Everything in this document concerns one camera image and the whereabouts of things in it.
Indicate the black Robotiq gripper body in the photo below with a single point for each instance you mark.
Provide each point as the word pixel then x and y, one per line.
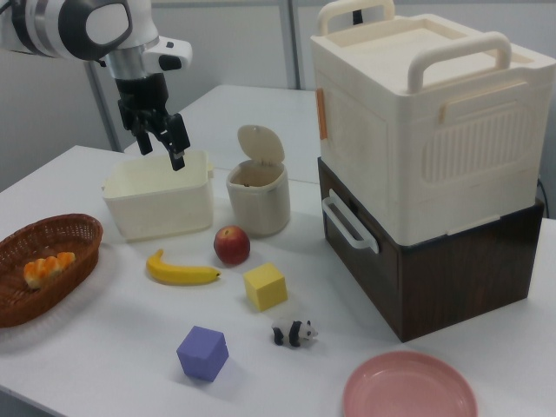
pixel 141 95

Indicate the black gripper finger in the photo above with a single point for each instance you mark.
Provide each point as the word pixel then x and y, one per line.
pixel 177 139
pixel 145 140

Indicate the small white lidded trash can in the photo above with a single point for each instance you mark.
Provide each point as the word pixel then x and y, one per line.
pixel 260 204

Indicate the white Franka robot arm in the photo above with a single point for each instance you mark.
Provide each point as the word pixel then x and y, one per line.
pixel 65 30

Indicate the cream open plastic bin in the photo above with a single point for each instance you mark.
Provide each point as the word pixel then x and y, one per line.
pixel 156 208

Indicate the red apple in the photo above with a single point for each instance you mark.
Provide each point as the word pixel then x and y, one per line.
pixel 232 245

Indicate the yellow banana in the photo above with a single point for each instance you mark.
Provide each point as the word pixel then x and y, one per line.
pixel 178 276

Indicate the orange strip on storage box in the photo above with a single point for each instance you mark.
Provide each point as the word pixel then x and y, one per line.
pixel 322 115

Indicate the brown wicker basket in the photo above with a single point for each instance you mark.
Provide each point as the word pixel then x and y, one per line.
pixel 65 269

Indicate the orange glazed bread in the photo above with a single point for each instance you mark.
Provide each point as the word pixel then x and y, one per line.
pixel 45 269

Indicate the yellow cube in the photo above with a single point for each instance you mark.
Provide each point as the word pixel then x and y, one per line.
pixel 265 289

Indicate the purple cube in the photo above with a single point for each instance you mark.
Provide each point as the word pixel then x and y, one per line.
pixel 202 354

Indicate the panda toy figure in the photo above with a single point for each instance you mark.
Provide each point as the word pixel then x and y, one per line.
pixel 293 332

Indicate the dark wood drawer cabinet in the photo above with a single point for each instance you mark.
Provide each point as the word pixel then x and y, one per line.
pixel 456 286

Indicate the pink plate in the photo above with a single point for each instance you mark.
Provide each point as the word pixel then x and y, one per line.
pixel 408 386

